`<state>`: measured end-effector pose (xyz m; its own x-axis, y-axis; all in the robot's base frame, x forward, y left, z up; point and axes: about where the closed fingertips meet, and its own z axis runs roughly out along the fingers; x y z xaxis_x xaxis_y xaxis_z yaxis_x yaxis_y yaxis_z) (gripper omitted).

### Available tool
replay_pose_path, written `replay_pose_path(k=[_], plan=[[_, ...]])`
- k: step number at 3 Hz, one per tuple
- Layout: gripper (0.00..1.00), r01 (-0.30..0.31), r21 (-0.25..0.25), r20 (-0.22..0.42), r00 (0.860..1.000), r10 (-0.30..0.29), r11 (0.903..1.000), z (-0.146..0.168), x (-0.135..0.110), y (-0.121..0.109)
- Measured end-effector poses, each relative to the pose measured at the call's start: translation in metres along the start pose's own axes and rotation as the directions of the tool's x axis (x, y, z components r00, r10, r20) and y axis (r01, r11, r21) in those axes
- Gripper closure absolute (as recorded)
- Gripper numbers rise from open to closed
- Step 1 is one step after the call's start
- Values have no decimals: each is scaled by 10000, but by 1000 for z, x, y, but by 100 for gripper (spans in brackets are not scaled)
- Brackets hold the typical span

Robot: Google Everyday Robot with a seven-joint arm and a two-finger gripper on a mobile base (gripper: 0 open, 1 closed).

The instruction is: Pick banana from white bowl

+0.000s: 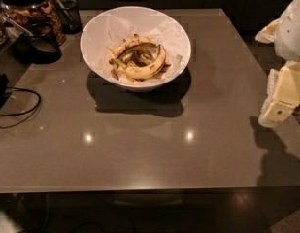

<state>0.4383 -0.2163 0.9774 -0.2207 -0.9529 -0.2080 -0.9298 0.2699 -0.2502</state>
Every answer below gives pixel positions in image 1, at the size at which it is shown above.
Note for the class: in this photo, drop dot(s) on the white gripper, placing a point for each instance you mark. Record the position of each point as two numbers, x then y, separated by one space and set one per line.
291 33

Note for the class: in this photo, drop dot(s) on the yellow spotted banana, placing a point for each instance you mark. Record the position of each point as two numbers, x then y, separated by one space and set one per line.
142 73

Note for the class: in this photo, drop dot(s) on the banana peel pile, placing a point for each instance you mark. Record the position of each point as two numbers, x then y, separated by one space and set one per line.
137 51

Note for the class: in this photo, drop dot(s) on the white ceramic bowl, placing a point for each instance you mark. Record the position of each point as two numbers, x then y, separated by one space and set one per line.
101 33

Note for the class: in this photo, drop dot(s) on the white paper bowl liner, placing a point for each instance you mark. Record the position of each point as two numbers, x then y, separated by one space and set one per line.
144 53

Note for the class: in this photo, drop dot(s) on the black mesh pen cup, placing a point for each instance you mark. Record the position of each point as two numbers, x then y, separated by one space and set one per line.
69 16

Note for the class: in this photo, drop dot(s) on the black mug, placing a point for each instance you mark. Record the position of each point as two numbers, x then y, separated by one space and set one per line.
40 48

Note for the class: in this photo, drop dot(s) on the glass jar with snacks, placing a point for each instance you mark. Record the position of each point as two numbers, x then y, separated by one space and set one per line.
30 12

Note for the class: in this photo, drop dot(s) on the metal spoon handle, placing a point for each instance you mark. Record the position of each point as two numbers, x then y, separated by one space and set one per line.
16 25

